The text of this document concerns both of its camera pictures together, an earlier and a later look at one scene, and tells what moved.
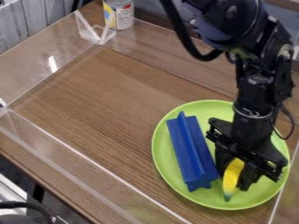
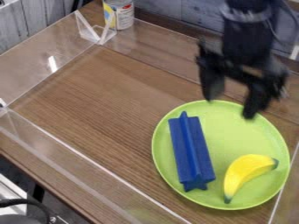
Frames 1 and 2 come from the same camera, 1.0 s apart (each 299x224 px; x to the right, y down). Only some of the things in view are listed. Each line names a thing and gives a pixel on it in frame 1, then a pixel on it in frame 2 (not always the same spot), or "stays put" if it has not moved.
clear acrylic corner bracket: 95,32 stays put
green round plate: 212,197 stays put
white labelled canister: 120,14 stays put
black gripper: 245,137 → 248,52
